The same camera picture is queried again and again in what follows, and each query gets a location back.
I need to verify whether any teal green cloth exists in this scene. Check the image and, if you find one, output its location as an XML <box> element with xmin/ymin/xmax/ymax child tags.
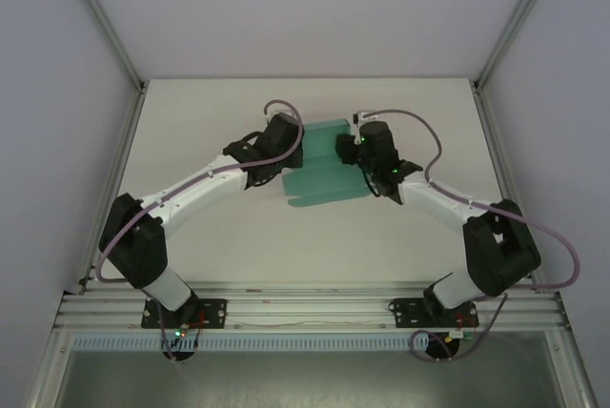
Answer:
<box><xmin>280</xmin><ymin>117</ymin><xmax>371</xmax><ymax>212</ymax></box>

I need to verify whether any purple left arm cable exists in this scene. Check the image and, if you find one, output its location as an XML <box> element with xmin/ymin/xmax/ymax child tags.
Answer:
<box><xmin>94</xmin><ymin>99</ymin><xmax>306</xmax><ymax>284</ymax></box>

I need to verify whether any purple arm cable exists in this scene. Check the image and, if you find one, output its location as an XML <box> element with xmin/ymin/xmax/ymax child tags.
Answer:
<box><xmin>366</xmin><ymin>107</ymin><xmax>581</xmax><ymax>293</ymax></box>
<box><xmin>94</xmin><ymin>99</ymin><xmax>306</xmax><ymax>284</ymax></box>

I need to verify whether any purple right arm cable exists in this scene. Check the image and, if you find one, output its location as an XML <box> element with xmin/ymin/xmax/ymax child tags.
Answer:
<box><xmin>366</xmin><ymin>107</ymin><xmax>581</xmax><ymax>293</ymax></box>

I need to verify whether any aluminium table side rail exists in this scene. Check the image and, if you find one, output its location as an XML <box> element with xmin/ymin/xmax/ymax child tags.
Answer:
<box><xmin>471</xmin><ymin>81</ymin><xmax>600</xmax><ymax>408</ymax></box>
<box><xmin>26</xmin><ymin>83</ymin><xmax>149</xmax><ymax>408</ymax></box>

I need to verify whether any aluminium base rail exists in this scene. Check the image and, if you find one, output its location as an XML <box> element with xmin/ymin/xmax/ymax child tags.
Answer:
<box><xmin>52</xmin><ymin>283</ymin><xmax>572</xmax><ymax>333</ymax></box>

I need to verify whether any aluminium frame post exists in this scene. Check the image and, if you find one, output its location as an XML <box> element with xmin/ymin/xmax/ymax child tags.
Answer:
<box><xmin>59</xmin><ymin>0</ymin><xmax>147</xmax><ymax>90</ymax></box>
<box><xmin>474</xmin><ymin>0</ymin><xmax>563</xmax><ymax>90</ymax></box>

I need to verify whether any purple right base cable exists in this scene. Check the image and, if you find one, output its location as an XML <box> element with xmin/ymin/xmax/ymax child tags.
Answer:
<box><xmin>410</xmin><ymin>293</ymin><xmax>509</xmax><ymax>361</ymax></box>

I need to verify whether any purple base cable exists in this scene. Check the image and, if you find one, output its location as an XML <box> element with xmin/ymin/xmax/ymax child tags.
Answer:
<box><xmin>410</xmin><ymin>293</ymin><xmax>509</xmax><ymax>361</ymax></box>
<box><xmin>156</xmin><ymin>316</ymin><xmax>187</xmax><ymax>361</ymax></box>

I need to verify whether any white slotted cable duct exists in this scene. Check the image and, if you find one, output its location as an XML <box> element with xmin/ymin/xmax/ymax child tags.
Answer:
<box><xmin>71</xmin><ymin>334</ymin><xmax>480</xmax><ymax>353</ymax></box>

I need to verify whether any black round cable grommet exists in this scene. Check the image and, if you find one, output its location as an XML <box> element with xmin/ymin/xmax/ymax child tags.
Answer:
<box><xmin>426</xmin><ymin>334</ymin><xmax>461</xmax><ymax>361</ymax></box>

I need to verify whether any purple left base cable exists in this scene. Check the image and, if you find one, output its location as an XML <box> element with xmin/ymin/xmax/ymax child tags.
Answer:
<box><xmin>156</xmin><ymin>316</ymin><xmax>187</xmax><ymax>361</ymax></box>

